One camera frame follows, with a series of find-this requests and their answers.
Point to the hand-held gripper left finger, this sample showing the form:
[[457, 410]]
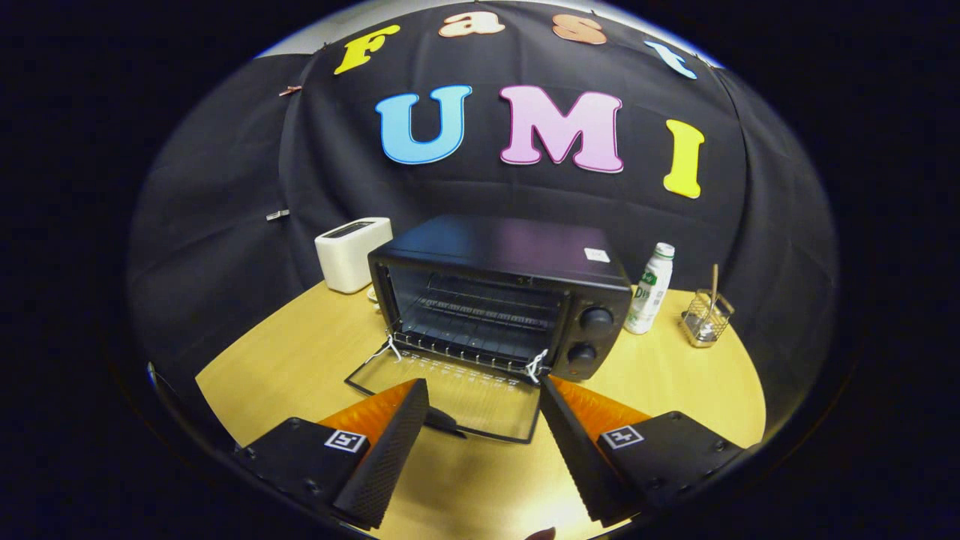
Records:
[[390, 450]]

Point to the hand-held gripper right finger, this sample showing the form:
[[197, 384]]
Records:
[[574, 450]]

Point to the white drink bottle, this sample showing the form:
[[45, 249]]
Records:
[[646, 296]]

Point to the red cloth clip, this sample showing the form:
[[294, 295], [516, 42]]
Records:
[[290, 91]]

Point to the silver cloth clip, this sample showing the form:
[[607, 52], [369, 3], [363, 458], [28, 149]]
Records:
[[277, 215]]

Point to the white bread toaster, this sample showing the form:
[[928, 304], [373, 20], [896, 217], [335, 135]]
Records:
[[345, 255]]

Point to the wooden stick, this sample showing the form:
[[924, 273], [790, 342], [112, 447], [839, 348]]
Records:
[[714, 285]]

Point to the black toaster oven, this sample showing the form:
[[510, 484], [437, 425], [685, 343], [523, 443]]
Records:
[[510, 247]]

